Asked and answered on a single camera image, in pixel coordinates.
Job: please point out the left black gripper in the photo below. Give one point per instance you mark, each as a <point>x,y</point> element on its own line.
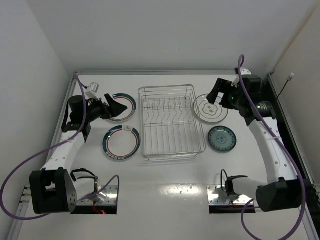
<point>106,110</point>

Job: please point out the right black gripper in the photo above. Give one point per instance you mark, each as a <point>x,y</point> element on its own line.
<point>225,93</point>

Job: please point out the green red rimmed plate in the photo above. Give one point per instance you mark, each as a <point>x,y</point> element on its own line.
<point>121,143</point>
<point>129,102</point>

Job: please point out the white plate grey pattern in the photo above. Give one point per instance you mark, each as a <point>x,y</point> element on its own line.
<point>207,112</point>

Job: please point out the green red rimmed plate front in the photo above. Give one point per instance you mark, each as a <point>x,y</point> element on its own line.
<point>121,143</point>

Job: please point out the blue patterned small plate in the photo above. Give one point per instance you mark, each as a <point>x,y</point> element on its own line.
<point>222,139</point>

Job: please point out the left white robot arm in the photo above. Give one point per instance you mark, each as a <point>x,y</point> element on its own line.
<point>54,188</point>

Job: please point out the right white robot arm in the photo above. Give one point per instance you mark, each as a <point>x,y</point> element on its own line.
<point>285,187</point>

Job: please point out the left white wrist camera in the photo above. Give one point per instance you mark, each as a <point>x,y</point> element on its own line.
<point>92,91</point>

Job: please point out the metal wire dish rack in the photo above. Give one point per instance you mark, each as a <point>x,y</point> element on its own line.
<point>169,122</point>

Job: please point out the black wall cable white plug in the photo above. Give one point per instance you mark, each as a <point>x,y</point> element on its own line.
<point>288,79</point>

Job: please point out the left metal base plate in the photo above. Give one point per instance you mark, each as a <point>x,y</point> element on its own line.
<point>107,198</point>

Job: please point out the metal base plate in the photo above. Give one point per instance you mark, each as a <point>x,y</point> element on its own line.
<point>107,198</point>
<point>218,198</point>

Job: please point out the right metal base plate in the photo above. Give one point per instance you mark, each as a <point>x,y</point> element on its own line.
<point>218,198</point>

